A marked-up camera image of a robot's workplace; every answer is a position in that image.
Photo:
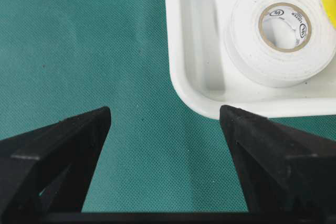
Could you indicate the white tape roll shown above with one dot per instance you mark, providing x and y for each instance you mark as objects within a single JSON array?
[{"x": 260, "y": 60}]

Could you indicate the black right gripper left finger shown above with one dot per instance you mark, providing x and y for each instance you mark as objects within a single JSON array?
[{"x": 50, "y": 169}]

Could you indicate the white plastic tray case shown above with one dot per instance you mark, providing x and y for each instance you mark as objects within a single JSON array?
[{"x": 205, "y": 78}]

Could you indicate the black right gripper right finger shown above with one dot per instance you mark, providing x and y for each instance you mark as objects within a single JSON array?
[{"x": 283, "y": 171}]

